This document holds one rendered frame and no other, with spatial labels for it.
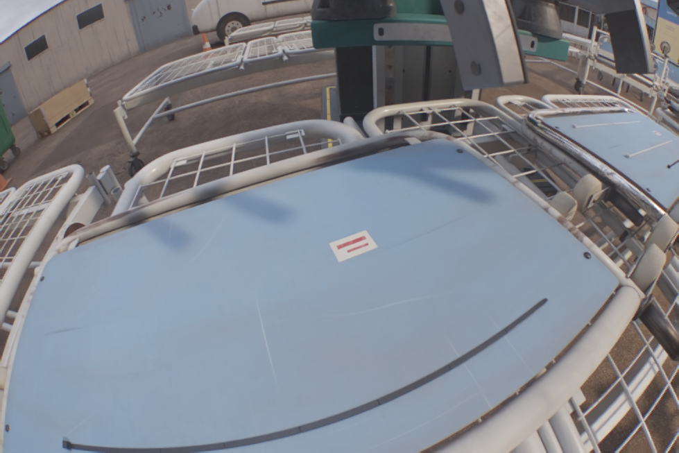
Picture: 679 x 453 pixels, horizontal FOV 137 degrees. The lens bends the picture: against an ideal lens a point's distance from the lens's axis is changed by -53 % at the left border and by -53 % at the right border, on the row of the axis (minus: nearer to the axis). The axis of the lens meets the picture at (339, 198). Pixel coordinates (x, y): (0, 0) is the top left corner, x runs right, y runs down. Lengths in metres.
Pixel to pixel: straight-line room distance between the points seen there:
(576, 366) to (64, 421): 0.44
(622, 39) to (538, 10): 0.57
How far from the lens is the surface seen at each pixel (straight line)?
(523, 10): 0.78
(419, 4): 0.79
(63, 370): 0.36
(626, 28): 0.22
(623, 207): 0.55
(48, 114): 5.95
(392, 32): 0.61
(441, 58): 0.92
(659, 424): 1.27
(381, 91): 0.85
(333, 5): 0.59
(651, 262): 0.39
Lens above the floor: 0.77
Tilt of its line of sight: 41 degrees down
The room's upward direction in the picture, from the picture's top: 5 degrees counter-clockwise
